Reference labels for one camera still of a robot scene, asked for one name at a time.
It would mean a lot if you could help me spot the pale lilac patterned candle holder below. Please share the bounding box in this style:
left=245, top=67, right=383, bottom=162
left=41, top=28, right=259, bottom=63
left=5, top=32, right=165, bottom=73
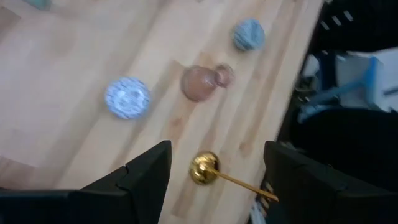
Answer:
left=104, top=76, right=152, bottom=120

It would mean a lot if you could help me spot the blue metal stand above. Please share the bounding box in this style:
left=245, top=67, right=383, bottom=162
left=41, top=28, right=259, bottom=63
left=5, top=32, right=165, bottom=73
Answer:
left=297, top=55, right=398, bottom=124

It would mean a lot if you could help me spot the blue grey patterned candle holder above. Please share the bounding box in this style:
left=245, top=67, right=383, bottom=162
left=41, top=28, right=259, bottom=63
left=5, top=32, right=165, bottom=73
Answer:
left=231, top=17, right=267, bottom=52

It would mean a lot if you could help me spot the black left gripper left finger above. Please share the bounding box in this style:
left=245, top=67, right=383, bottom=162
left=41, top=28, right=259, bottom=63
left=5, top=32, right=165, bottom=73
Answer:
left=0, top=140, right=173, bottom=224

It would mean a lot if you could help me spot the pink glass candle holder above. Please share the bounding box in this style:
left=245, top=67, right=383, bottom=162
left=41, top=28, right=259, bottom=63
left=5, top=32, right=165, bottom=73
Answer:
left=180, top=63, right=236, bottom=103

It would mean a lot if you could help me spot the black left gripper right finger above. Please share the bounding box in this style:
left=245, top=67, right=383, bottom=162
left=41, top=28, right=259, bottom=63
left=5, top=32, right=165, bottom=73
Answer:
left=263, top=141, right=398, bottom=224

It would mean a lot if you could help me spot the gold metal candlestick holder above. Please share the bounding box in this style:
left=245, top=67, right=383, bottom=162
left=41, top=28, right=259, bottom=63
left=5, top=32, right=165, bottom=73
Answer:
left=188, top=151, right=279, bottom=202

